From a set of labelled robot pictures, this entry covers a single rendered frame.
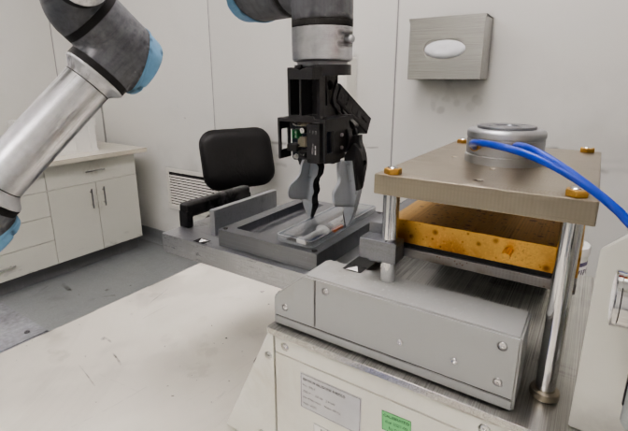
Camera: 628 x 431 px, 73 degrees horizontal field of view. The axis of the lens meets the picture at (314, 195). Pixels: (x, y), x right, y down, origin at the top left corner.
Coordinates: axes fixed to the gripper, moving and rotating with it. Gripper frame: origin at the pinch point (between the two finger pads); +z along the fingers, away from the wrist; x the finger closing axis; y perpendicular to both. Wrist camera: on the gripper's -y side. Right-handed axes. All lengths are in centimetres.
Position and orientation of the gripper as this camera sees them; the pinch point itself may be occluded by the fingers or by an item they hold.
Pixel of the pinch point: (331, 212)
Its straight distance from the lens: 60.6
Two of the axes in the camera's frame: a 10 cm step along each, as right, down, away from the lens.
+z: 0.1, 9.6, 2.7
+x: 8.4, 1.4, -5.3
